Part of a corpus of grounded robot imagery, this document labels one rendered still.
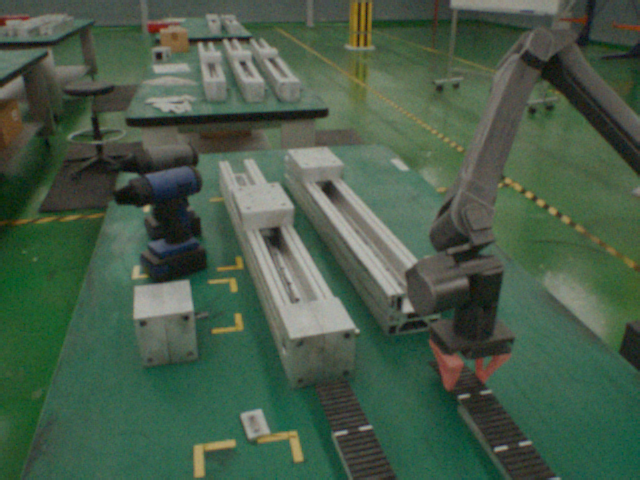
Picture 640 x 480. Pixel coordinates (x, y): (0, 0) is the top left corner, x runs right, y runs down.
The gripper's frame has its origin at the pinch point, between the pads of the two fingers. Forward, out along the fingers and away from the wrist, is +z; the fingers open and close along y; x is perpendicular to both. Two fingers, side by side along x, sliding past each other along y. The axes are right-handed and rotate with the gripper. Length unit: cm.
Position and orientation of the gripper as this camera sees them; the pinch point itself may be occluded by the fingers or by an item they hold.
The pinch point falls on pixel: (464, 380)
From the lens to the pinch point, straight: 88.0
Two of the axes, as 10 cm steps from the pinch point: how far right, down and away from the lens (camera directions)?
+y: -9.6, 1.2, -2.5
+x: 2.7, 4.3, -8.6
